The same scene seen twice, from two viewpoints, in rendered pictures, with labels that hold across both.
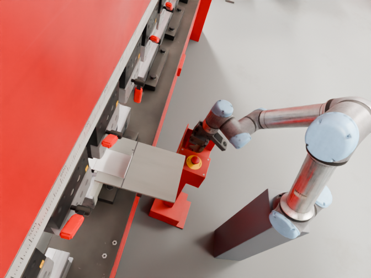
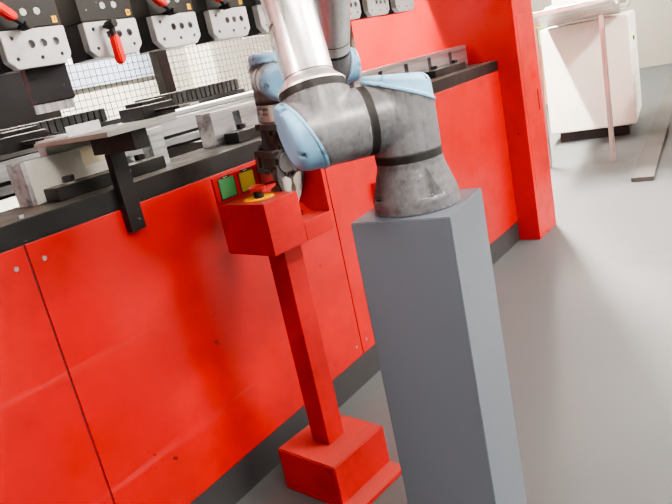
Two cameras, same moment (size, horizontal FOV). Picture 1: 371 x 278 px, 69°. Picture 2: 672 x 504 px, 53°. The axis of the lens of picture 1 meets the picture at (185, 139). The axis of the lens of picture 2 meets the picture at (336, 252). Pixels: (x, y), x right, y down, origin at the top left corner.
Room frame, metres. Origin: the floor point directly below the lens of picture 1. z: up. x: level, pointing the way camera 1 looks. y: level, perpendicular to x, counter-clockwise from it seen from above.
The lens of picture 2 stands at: (-0.30, -1.27, 1.06)
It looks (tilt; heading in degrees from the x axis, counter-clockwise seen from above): 16 degrees down; 46
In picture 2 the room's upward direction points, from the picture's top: 12 degrees counter-clockwise
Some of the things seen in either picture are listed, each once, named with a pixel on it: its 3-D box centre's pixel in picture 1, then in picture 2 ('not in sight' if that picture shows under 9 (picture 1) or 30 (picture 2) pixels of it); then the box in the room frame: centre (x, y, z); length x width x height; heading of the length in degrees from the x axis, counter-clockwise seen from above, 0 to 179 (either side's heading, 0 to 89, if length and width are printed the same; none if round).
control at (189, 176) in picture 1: (193, 156); (273, 204); (0.68, -0.07, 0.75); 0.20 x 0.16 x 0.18; 2
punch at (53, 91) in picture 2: not in sight; (49, 89); (0.38, 0.24, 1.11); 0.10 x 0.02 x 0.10; 8
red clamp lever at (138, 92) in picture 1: (136, 91); (114, 42); (0.54, 0.20, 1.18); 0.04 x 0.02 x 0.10; 98
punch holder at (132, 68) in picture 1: (120, 67); (98, 21); (0.56, 0.26, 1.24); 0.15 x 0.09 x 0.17; 8
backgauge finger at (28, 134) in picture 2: not in sight; (30, 137); (0.37, 0.40, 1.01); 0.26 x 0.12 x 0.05; 98
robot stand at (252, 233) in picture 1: (251, 231); (451, 398); (0.60, -0.55, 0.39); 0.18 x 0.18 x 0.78; 15
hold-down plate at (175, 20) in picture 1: (175, 22); not in sight; (1.39, 0.32, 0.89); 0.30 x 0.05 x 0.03; 8
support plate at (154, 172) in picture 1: (142, 167); (104, 131); (0.40, 0.09, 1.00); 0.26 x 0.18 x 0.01; 98
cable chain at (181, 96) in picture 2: not in sight; (190, 94); (1.09, 0.74, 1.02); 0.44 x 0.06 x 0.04; 8
